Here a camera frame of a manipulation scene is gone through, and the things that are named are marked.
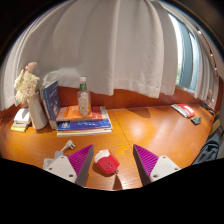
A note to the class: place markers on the ceiling spot lights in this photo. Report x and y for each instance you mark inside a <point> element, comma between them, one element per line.
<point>199,32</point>

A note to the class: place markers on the red flat book under orange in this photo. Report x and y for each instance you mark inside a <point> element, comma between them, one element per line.
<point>100,114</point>

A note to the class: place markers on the clear bottle with green label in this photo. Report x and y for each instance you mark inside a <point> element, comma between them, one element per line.
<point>83,100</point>

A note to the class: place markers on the upright white book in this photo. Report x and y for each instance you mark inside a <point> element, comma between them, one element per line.
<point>42,100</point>

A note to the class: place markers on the narrow white curtain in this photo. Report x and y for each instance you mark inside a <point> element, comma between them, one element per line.
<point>206,76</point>

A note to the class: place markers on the dark bag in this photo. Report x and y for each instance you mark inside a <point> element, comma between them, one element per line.
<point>208,150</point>

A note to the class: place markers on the white flat book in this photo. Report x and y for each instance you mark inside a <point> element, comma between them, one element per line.
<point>22,116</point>

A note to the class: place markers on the wide white curtain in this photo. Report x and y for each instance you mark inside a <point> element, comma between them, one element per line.
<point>100,43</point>

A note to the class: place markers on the red and white charger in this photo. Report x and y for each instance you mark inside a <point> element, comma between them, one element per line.
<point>107,162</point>

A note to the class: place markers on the yellow flat book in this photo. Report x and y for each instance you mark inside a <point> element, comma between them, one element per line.
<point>18,127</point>

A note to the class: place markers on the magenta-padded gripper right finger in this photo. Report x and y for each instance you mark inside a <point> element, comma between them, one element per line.
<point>146,160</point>

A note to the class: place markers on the white vase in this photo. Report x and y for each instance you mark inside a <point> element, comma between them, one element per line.
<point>36,113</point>

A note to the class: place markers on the white flower bouquet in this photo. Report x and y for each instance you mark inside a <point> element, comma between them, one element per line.
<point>26,85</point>

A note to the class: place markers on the window with grey frame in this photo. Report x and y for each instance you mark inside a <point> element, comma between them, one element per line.
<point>186,56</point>

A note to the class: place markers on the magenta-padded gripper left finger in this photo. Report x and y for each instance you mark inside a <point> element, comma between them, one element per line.
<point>78,160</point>

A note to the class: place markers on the upright blue book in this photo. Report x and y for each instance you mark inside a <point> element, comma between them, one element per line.
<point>52,100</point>

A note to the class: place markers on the blue flat book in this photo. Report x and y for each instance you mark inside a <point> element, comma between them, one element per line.
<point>83,125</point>

